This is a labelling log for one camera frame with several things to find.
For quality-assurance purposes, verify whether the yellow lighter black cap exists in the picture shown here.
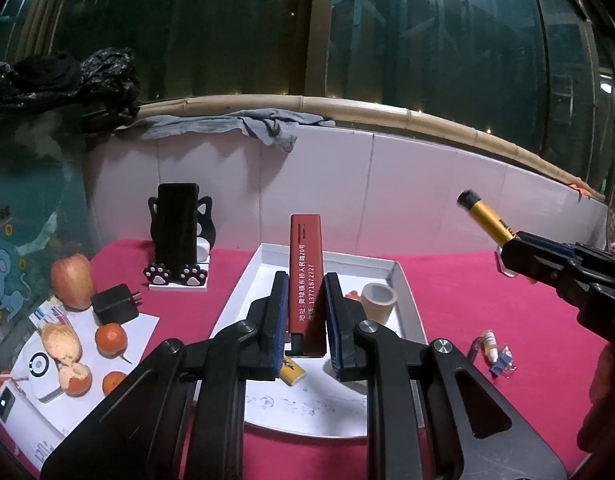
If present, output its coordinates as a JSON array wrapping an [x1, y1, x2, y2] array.
[[456, 190, 519, 248]]

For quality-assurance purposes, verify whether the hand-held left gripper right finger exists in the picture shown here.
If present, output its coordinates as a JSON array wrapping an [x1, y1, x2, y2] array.
[[322, 271, 568, 480]]

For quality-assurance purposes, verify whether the black phone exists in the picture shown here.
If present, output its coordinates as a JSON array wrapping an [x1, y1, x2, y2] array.
[[154, 183, 201, 267]]

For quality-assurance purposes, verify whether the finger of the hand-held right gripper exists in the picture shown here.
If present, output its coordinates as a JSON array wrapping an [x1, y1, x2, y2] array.
[[517, 232, 588, 266], [501, 241, 573, 286]]

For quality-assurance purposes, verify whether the bamboo rail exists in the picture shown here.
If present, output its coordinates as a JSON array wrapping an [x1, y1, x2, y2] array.
[[135, 94, 608, 203]]

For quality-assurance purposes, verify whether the small dropper bottle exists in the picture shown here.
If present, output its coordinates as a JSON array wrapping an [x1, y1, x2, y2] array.
[[480, 329, 501, 361]]

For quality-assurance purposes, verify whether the half peeled tangerine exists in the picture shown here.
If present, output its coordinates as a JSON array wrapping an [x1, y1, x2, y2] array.
[[58, 361, 93, 397]]

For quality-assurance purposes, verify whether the whole tangerine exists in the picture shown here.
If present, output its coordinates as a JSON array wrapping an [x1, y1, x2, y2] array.
[[102, 371, 129, 396], [95, 322, 128, 356]]

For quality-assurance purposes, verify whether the white power bank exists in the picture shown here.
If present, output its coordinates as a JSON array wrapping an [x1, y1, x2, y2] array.
[[0, 380, 63, 471]]

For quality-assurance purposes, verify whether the white paper sheet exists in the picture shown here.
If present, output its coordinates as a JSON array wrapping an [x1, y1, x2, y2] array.
[[35, 307, 161, 441]]

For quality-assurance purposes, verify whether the white round device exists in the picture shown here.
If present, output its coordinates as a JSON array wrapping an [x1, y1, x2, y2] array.
[[15, 340, 63, 403]]

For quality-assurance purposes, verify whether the black plastic bag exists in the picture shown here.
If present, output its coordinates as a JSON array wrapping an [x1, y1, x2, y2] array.
[[0, 47, 141, 133]]

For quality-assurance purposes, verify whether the clear blue clip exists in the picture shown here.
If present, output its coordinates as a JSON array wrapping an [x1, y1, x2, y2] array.
[[490, 345, 517, 380]]

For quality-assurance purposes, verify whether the brown tape roll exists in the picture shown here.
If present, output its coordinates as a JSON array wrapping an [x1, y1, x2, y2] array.
[[361, 282, 399, 326]]

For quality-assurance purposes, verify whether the stack of printed cards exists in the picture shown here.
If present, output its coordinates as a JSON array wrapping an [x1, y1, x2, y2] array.
[[30, 296, 71, 333]]

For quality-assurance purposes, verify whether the white box tray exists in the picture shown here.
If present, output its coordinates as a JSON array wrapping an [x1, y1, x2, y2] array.
[[208, 242, 428, 441]]

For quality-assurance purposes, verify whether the red rectangular lighter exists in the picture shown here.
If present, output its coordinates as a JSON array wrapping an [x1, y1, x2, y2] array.
[[286, 213, 325, 358]]

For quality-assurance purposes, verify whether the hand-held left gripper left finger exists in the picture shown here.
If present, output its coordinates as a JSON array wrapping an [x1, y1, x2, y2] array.
[[40, 270, 291, 480]]

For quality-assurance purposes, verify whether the black charger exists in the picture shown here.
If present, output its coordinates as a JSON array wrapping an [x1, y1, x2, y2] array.
[[90, 283, 142, 326]]

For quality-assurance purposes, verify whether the red apple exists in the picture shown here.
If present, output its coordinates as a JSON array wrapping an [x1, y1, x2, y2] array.
[[50, 253, 96, 311]]

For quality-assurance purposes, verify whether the pink tablecloth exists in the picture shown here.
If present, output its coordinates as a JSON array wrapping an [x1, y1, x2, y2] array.
[[18, 237, 615, 480]]

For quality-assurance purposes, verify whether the blue mouse print mat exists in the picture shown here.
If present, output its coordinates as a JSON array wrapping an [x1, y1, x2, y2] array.
[[0, 242, 53, 331]]

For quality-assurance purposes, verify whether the black cat phone stand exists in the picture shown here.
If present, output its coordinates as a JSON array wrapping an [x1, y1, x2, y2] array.
[[144, 195, 217, 292]]

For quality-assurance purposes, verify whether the grey cloth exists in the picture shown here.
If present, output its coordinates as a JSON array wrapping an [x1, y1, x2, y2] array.
[[115, 108, 337, 155]]

